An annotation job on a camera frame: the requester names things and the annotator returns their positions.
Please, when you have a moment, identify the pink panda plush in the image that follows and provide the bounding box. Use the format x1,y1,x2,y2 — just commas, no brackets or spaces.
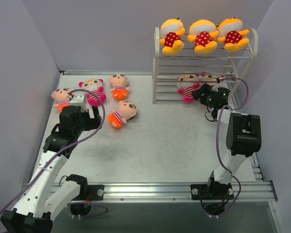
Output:
176,74,200,103
201,71,225,86
79,79,107,106

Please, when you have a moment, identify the pink panda plush front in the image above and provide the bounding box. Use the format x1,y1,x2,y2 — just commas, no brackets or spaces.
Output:
201,71,225,86

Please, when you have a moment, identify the pink panda plush back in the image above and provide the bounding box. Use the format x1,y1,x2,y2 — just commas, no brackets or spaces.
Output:
79,79,107,106

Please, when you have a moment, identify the peach doll plush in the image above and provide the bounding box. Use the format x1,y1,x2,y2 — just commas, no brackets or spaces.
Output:
51,87,74,113
108,100,138,129
109,74,130,100

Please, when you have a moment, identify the yellow plush red dotted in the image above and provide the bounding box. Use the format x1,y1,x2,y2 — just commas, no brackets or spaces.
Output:
160,17,185,55
187,19,218,54
216,17,250,52

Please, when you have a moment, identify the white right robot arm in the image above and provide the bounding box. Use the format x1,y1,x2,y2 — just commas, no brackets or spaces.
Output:
191,83,262,200

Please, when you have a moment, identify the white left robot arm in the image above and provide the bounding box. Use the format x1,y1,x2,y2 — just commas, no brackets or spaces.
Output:
0,106,104,233

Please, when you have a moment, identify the cream metal-rod shelf rack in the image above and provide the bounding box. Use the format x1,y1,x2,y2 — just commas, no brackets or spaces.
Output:
152,27,259,104

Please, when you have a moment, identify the peach doll plush back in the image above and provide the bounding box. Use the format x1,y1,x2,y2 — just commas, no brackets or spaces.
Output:
109,74,130,100

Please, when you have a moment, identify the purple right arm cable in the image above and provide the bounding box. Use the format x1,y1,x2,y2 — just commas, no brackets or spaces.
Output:
203,77,249,218

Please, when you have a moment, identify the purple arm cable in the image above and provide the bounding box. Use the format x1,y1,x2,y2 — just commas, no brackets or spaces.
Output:
203,77,249,218
0,88,110,233

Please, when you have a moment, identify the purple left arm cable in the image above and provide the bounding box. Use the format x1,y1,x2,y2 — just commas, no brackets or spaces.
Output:
0,88,110,233

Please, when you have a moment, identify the aluminium front mounting rail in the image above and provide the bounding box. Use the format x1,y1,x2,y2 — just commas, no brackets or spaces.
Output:
19,182,278,203

